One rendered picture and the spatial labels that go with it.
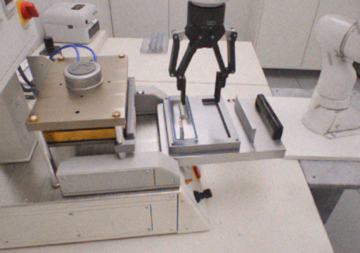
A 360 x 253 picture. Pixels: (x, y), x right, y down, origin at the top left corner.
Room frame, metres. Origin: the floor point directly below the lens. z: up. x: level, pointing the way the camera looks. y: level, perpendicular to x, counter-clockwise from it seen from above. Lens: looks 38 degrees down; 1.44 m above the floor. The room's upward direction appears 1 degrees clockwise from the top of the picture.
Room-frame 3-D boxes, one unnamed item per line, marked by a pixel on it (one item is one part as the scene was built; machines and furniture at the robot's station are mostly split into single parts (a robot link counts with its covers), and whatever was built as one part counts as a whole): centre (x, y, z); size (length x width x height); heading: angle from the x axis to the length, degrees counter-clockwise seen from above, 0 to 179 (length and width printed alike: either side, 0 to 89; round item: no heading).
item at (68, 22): (1.57, 0.60, 0.88); 0.25 x 0.20 x 0.17; 83
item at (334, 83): (0.90, -0.50, 1.03); 0.18 x 0.11 x 0.25; 31
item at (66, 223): (0.57, 0.21, 0.84); 0.53 x 0.37 x 0.17; 98
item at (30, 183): (0.55, 0.25, 0.93); 0.46 x 0.35 x 0.01; 98
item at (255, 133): (0.60, -0.09, 0.97); 0.30 x 0.22 x 0.08; 98
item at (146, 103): (0.70, 0.16, 0.96); 0.26 x 0.05 x 0.07; 98
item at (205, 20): (0.59, -0.04, 1.23); 0.08 x 0.08 x 0.09
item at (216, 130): (0.59, -0.04, 0.98); 0.20 x 0.17 x 0.03; 8
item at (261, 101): (0.62, -0.23, 0.99); 0.15 x 0.02 x 0.04; 8
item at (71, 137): (0.56, 0.21, 1.07); 0.22 x 0.17 x 0.10; 8
